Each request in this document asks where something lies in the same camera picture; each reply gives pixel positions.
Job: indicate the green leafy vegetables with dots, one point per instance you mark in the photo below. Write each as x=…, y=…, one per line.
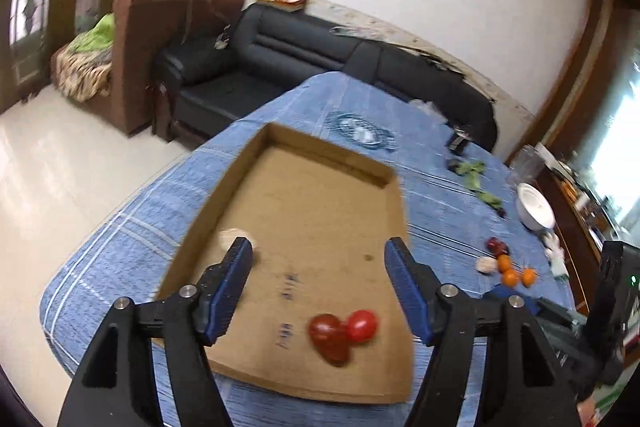
x=470, y=169

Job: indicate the blue plaid tablecloth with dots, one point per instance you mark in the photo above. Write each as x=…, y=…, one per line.
x=125, y=257

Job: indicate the white bowl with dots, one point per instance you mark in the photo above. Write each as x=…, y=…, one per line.
x=535, y=207

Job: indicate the green cloth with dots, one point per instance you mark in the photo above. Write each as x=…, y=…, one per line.
x=97, y=34

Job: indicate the dark purple fruit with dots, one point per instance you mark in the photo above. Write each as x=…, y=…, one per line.
x=500, y=210

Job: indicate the small orange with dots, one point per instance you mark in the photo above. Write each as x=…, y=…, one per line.
x=528, y=276
x=510, y=278
x=504, y=263

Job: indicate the white work glove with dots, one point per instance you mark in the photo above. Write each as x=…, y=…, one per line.
x=552, y=252

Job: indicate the patterned brown blanket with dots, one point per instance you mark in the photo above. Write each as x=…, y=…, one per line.
x=80, y=72

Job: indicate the small red tomato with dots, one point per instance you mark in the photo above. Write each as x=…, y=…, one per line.
x=362, y=326

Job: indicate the wooden door frame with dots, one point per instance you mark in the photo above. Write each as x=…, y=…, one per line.
x=575, y=57

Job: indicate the clear plastic container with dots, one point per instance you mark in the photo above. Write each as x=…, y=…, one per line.
x=525, y=162

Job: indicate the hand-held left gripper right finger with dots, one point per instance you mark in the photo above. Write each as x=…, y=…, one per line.
x=407, y=292

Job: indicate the dark plum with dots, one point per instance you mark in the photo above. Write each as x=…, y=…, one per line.
x=497, y=247

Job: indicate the black electronic device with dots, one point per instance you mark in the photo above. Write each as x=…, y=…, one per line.
x=457, y=141

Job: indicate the shallow cardboard box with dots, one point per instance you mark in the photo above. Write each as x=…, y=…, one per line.
x=310, y=207

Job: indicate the black leather sofa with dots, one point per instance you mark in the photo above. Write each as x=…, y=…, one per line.
x=280, y=52

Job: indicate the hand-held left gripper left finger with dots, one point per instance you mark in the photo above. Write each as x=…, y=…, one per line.
x=227, y=292

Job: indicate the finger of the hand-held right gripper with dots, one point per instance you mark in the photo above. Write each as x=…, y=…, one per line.
x=555, y=309

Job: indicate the brown armchair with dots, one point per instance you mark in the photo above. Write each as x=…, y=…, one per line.
x=135, y=57

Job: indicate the wooden cabinet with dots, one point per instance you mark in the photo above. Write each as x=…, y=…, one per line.
x=575, y=227

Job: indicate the pale garlic bulb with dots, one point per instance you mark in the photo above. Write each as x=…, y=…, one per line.
x=485, y=264
x=231, y=237

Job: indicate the large red tomato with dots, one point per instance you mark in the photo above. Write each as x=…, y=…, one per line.
x=327, y=332

